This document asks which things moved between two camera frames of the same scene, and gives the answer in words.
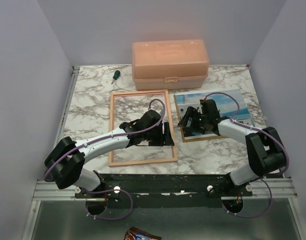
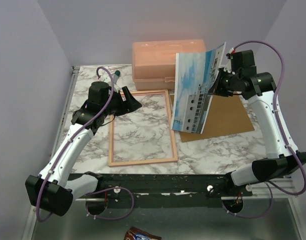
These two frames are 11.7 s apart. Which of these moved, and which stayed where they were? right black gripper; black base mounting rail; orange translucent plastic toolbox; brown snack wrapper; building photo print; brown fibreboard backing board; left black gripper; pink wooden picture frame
Moved: right black gripper; left black gripper; brown fibreboard backing board; building photo print
Stayed: orange translucent plastic toolbox; pink wooden picture frame; black base mounting rail; brown snack wrapper
